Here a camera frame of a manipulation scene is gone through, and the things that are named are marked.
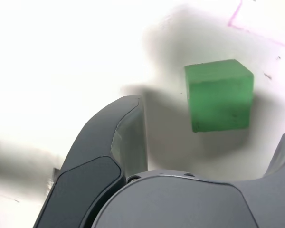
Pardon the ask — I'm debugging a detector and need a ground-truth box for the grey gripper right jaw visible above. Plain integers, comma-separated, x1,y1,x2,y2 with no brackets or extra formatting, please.
92,125,285,228

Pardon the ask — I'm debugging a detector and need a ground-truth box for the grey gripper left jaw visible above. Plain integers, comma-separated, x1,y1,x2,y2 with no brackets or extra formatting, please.
33,95,149,228

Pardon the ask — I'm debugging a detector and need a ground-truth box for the green cube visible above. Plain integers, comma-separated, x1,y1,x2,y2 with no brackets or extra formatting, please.
184,58,255,133

